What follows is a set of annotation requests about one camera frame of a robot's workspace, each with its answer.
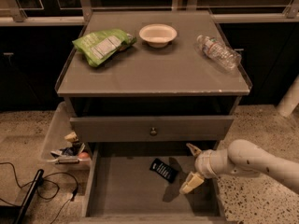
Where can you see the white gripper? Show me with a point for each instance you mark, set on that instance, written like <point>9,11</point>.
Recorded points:
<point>202,164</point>

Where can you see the dark blue rxbar wrapper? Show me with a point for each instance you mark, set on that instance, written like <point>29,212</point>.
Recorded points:
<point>164,170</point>

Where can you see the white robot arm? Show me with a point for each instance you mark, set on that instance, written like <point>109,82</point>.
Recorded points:
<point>241,157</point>

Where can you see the round brass drawer knob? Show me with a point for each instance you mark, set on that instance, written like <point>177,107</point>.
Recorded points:
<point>153,131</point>

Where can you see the closed grey top drawer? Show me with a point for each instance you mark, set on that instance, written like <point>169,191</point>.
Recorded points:
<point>137,129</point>

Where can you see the open grey middle drawer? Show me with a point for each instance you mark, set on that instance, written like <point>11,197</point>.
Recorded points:
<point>121,188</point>

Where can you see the grey drawer cabinet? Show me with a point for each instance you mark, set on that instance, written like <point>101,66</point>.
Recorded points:
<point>143,81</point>

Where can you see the red ball in bin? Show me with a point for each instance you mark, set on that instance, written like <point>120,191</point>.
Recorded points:
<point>84,155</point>

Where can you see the clear plastic water bottle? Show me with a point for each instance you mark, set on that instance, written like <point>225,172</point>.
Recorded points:
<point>224,56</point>

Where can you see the cream snack packet in bin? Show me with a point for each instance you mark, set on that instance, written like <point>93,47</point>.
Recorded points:
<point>72,137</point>

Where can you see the white paper bowl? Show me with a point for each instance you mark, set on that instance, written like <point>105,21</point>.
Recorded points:
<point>158,35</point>

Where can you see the green chip bag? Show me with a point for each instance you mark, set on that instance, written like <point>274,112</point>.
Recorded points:
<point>98,46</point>

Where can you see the black bar stand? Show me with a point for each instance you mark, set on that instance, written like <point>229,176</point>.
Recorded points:
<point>29,196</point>

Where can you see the metal railing frame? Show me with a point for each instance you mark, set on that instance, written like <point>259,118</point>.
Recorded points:
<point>78,11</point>

